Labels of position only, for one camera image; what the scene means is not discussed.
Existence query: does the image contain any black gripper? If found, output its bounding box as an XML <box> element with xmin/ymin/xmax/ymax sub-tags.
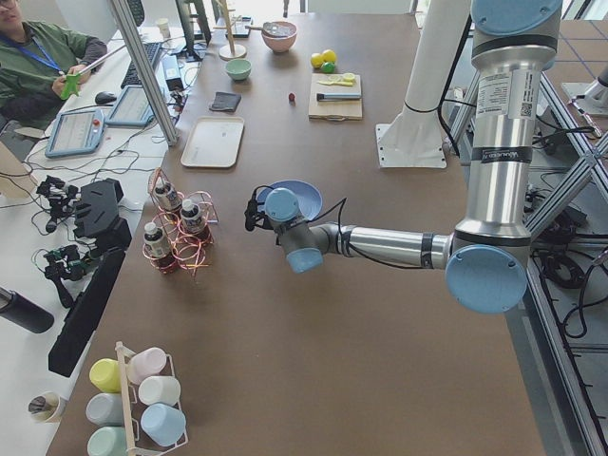
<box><xmin>244</xmin><ymin>185</ymin><xmax>274</xmax><ymax>232</ymax></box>

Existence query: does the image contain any blue round plate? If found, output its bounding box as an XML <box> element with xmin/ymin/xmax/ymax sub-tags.
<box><xmin>271</xmin><ymin>180</ymin><xmax>323</xmax><ymax>220</ymax></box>

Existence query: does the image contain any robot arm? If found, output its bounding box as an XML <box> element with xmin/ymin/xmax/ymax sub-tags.
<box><xmin>244</xmin><ymin>1</ymin><xmax>562</xmax><ymax>314</ymax></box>

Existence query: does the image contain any tea bottle top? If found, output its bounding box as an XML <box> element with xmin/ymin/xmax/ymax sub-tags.
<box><xmin>180</xmin><ymin>199</ymin><xmax>209</xmax><ymax>241</ymax></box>

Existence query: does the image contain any tea bottle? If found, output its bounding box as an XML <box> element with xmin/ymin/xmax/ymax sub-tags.
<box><xmin>143</xmin><ymin>221</ymin><xmax>178</xmax><ymax>274</ymax></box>
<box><xmin>180</xmin><ymin>199</ymin><xmax>209</xmax><ymax>241</ymax></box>
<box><xmin>153</xmin><ymin>180</ymin><xmax>182</xmax><ymax>212</ymax></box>

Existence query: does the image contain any cream rabbit tray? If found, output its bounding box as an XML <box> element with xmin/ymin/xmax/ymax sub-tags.
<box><xmin>180</xmin><ymin>116</ymin><xmax>244</xmax><ymax>169</ymax></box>

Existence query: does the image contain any tea bottle bottom left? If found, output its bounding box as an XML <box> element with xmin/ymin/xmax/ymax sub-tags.
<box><xmin>153</xmin><ymin>180</ymin><xmax>182</xmax><ymax>212</ymax></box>

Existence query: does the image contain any tea bottle bottom right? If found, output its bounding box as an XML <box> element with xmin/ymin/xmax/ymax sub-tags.
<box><xmin>143</xmin><ymin>221</ymin><xmax>178</xmax><ymax>274</ymax></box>

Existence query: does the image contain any grey folded cloth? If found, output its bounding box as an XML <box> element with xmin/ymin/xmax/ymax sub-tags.
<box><xmin>209</xmin><ymin>91</ymin><xmax>241</xmax><ymax>112</ymax></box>

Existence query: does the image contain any wooden cutting board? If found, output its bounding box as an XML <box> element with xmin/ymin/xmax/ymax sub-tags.
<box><xmin>308</xmin><ymin>72</ymin><xmax>363</xmax><ymax>121</ymax></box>

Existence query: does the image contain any steel muddler black tip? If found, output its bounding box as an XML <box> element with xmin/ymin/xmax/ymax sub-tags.
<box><xmin>315</xmin><ymin>92</ymin><xmax>362</xmax><ymax>102</ymax></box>

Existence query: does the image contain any light green bowl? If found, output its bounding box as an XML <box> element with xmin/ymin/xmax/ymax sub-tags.
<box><xmin>225</xmin><ymin>58</ymin><xmax>252</xmax><ymax>82</ymax></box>

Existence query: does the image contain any black angular device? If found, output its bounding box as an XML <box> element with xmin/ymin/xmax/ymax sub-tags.
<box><xmin>73</xmin><ymin>178</ymin><xmax>132</xmax><ymax>253</ymax></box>

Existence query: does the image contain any teach pendant rear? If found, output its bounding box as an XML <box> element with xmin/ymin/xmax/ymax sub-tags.
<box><xmin>105</xmin><ymin>85</ymin><xmax>154</xmax><ymax>127</ymax></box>

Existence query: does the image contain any teach pendant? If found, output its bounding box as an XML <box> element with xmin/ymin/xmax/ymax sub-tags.
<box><xmin>105</xmin><ymin>85</ymin><xmax>154</xmax><ymax>127</ymax></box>
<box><xmin>45</xmin><ymin>108</ymin><xmax>105</xmax><ymax>159</ymax></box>

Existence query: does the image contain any yellow plastic knife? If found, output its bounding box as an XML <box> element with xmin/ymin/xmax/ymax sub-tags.
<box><xmin>316</xmin><ymin>80</ymin><xmax>355</xmax><ymax>87</ymax></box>

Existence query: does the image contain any wooden stand round base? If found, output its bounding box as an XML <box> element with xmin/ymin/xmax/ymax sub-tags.
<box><xmin>212</xmin><ymin>0</ymin><xmax>248</xmax><ymax>61</ymax></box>

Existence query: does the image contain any green lime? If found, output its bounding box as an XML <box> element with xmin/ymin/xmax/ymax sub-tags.
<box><xmin>320</xmin><ymin>62</ymin><xmax>335</xmax><ymax>74</ymax></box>

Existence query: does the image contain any whole lemon lower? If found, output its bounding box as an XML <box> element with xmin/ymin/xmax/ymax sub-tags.
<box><xmin>310</xmin><ymin>53</ymin><xmax>325</xmax><ymax>68</ymax></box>

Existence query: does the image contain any whole lemon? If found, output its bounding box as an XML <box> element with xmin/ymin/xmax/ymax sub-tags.
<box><xmin>310</xmin><ymin>53</ymin><xmax>325</xmax><ymax>68</ymax></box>
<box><xmin>321</xmin><ymin>48</ymin><xmax>337</xmax><ymax>64</ymax></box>

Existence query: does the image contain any whole lemon upper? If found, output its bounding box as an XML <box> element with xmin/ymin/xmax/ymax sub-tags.
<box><xmin>321</xmin><ymin>48</ymin><xmax>337</xmax><ymax>64</ymax></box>

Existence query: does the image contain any pink cup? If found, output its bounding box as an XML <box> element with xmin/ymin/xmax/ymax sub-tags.
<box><xmin>126</xmin><ymin>347</ymin><xmax>167</xmax><ymax>385</ymax></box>

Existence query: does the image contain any pink ice bowl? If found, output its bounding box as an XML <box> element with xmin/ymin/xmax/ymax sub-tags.
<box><xmin>261</xmin><ymin>21</ymin><xmax>297</xmax><ymax>53</ymax></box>

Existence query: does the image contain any black keyboard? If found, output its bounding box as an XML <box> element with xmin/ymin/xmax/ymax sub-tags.
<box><xmin>120</xmin><ymin>41</ymin><xmax>165</xmax><ymax>90</ymax></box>

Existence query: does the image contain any white cup rack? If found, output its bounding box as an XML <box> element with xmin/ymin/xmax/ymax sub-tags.
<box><xmin>115</xmin><ymin>341</ymin><xmax>189</xmax><ymax>456</ymax></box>

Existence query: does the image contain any black computer mouse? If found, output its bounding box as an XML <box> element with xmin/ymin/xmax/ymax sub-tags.
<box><xmin>94</xmin><ymin>91</ymin><xmax>117</xmax><ymax>105</ymax></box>

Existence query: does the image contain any teach pendant front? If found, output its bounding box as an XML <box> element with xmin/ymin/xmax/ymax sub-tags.
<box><xmin>45</xmin><ymin>108</ymin><xmax>105</xmax><ymax>159</ymax></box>

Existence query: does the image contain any white cup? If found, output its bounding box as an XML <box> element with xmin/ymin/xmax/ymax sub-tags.
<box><xmin>138</xmin><ymin>375</ymin><xmax>181</xmax><ymax>407</ymax></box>

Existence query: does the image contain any black long bar device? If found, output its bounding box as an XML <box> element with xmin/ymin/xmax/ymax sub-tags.
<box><xmin>47</xmin><ymin>248</ymin><xmax>125</xmax><ymax>377</ymax></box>

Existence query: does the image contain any yellow cup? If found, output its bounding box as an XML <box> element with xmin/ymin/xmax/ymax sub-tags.
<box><xmin>89</xmin><ymin>358</ymin><xmax>121</xmax><ymax>393</ymax></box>

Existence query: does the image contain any blue cup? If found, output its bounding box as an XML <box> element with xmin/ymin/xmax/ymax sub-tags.
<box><xmin>140</xmin><ymin>403</ymin><xmax>186</xmax><ymax>447</ymax></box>

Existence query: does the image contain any grey cup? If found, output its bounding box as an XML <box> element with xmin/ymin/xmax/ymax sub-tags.
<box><xmin>85</xmin><ymin>392</ymin><xmax>124</xmax><ymax>427</ymax></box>

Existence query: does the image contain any black water bottle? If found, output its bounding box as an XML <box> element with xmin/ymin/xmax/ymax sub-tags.
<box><xmin>1</xmin><ymin>288</ymin><xmax>54</xmax><ymax>333</ymax></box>

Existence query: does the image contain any mint green cup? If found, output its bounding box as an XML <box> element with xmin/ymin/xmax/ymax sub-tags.
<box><xmin>86</xmin><ymin>427</ymin><xmax>127</xmax><ymax>456</ymax></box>

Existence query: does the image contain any person in green jacket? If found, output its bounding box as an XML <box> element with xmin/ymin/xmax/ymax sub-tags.
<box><xmin>1</xmin><ymin>1</ymin><xmax>107</xmax><ymax>130</ymax></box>

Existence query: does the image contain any paper cup with items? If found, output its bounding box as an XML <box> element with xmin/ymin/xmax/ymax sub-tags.
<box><xmin>28</xmin><ymin>391</ymin><xmax>67</xmax><ymax>423</ymax></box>

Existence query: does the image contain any copper wire bottle rack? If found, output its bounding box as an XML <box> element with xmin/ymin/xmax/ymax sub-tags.
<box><xmin>142</xmin><ymin>168</ymin><xmax>219</xmax><ymax>276</ymax></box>

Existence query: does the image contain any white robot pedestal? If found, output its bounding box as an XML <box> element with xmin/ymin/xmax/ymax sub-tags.
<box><xmin>376</xmin><ymin>0</ymin><xmax>471</xmax><ymax>169</ymax></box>

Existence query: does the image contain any aluminium frame post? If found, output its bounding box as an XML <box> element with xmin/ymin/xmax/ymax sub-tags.
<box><xmin>107</xmin><ymin>0</ymin><xmax>178</xmax><ymax>146</ymax></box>

